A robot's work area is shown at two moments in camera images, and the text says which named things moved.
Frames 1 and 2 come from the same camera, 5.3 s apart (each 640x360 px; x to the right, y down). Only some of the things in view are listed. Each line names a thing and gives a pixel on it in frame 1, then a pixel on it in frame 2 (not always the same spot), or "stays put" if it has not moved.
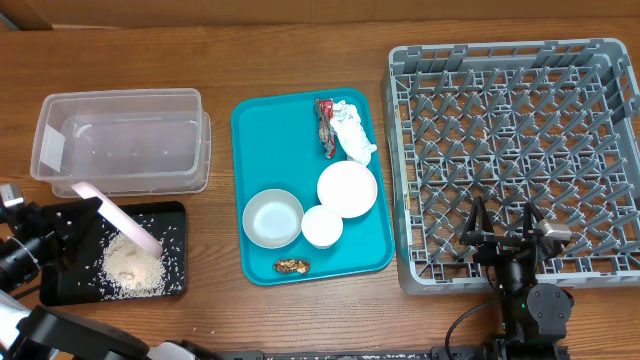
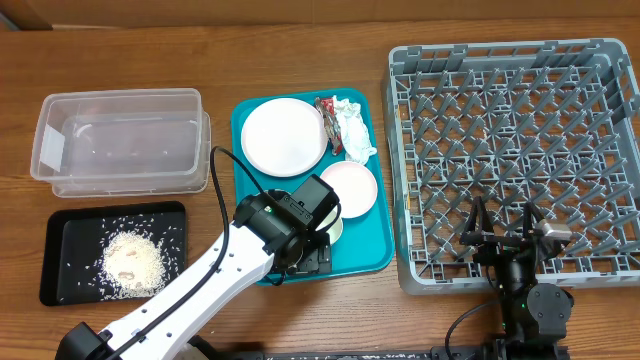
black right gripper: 476,232 stays put
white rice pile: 129,269 stays put
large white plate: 121,220 -> 284,137
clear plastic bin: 151,142 stays put
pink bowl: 349,187 stays put
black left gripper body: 44,242 -> 315,256
